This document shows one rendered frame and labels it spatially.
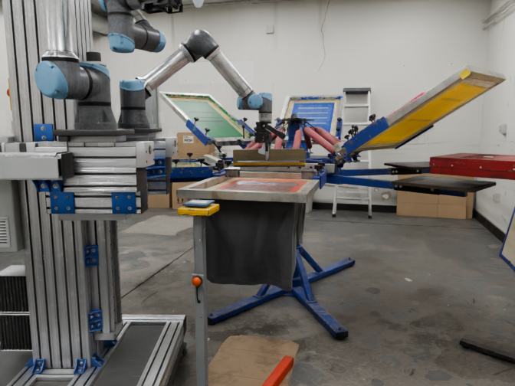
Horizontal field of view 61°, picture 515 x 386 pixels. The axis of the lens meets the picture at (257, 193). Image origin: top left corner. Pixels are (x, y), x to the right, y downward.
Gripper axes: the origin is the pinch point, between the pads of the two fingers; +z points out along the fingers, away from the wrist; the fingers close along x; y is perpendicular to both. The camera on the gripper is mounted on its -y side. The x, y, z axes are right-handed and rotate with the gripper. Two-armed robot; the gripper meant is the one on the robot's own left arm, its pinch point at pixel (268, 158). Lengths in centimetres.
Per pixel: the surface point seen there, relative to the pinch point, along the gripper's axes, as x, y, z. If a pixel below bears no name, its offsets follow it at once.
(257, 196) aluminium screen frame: 59, -8, 12
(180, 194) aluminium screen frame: 59, 27, 13
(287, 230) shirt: 49, -20, 29
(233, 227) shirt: 50, 6, 29
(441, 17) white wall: -413, -142, -158
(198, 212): 82, 9, 15
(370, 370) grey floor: 17, -59, 109
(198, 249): 78, 11, 31
